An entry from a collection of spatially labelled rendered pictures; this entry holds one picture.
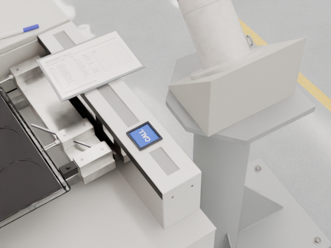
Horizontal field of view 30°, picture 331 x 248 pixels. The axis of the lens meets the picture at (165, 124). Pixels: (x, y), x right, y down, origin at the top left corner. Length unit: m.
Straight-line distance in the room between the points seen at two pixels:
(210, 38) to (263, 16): 1.61
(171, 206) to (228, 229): 0.76
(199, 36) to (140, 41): 1.46
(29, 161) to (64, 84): 0.19
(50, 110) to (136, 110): 0.23
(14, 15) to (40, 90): 0.21
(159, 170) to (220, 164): 0.47
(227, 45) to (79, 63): 0.34
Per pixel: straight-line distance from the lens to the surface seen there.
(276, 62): 1.43
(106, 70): 1.41
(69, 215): 1.37
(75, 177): 1.39
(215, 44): 1.44
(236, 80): 1.38
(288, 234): 2.28
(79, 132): 1.38
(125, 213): 1.35
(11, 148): 1.40
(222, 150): 1.63
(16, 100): 1.55
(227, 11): 1.45
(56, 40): 1.52
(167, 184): 1.22
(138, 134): 1.29
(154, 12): 3.04
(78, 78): 1.41
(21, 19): 1.59
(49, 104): 1.49
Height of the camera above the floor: 1.98
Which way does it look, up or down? 51 degrees down
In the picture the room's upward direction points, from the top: 2 degrees counter-clockwise
